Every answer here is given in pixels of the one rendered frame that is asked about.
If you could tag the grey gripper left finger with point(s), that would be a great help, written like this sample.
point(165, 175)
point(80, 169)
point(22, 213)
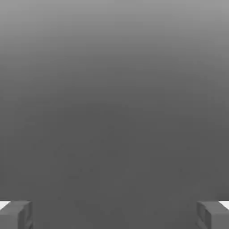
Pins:
point(14, 214)

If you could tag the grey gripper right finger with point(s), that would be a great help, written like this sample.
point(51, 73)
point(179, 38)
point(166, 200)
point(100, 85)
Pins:
point(214, 214)

